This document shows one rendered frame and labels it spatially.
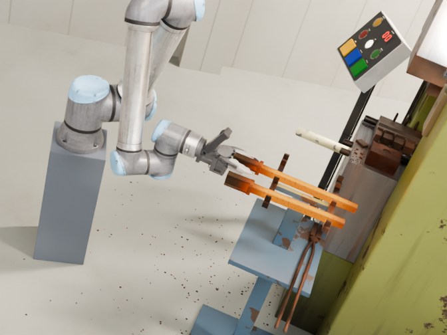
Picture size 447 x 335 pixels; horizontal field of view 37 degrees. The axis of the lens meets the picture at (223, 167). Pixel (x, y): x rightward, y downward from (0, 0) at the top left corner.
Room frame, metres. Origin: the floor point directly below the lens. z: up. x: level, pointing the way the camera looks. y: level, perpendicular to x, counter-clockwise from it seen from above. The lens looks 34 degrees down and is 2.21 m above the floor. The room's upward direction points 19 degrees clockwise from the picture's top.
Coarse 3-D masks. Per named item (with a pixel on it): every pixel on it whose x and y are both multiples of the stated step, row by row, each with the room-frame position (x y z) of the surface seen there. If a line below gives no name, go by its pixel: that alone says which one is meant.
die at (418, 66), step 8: (416, 48) 2.41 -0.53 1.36; (416, 56) 2.36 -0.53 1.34; (408, 64) 2.40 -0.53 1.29; (416, 64) 2.36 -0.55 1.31; (424, 64) 2.35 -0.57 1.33; (432, 64) 2.35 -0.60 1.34; (440, 64) 2.34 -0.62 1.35; (408, 72) 2.36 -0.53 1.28; (416, 72) 2.35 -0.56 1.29; (424, 72) 2.35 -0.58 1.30; (432, 72) 2.35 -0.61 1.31; (440, 72) 2.34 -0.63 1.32; (432, 80) 2.34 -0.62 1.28; (440, 80) 2.34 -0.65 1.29
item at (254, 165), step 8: (240, 160) 1.94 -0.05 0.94; (248, 160) 1.94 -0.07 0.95; (256, 160) 1.96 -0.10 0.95; (256, 168) 1.94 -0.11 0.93; (264, 168) 1.93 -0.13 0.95; (272, 168) 1.95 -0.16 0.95; (272, 176) 1.92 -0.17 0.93; (280, 176) 1.92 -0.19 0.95; (288, 176) 1.93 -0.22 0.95; (288, 184) 1.91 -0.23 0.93; (296, 184) 1.91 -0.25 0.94; (304, 184) 1.92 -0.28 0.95; (312, 192) 1.90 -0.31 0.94; (320, 192) 1.90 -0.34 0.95; (328, 192) 1.92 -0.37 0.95; (328, 200) 1.89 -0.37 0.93; (336, 200) 1.89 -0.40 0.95; (344, 200) 1.91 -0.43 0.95; (344, 208) 1.89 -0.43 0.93; (352, 208) 1.88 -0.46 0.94
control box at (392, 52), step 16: (384, 16) 3.12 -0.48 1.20; (368, 32) 3.09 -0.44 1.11; (384, 32) 3.01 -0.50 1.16; (368, 48) 2.98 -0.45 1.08; (384, 48) 2.90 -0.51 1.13; (400, 48) 2.86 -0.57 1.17; (352, 64) 2.94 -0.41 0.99; (368, 64) 2.87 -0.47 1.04; (384, 64) 2.85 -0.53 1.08; (368, 80) 2.83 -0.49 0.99
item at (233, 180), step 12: (228, 180) 1.81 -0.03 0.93; (240, 180) 1.80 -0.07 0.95; (252, 180) 1.83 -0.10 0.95; (252, 192) 1.80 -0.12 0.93; (264, 192) 1.80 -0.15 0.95; (276, 192) 1.82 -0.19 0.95; (288, 204) 1.79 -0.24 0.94; (300, 204) 1.80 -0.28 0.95; (312, 216) 1.78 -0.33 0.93; (324, 216) 1.78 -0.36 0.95; (336, 216) 1.80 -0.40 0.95
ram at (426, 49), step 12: (444, 0) 2.31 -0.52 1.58; (432, 12) 2.47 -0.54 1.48; (444, 12) 2.31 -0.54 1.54; (432, 24) 2.31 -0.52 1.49; (444, 24) 2.30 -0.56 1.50; (420, 36) 2.48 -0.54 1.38; (432, 36) 2.31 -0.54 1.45; (444, 36) 2.30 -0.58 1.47; (420, 48) 2.31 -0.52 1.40; (432, 48) 2.30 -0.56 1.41; (444, 48) 2.30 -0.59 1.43; (432, 60) 2.30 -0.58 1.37; (444, 60) 2.30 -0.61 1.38
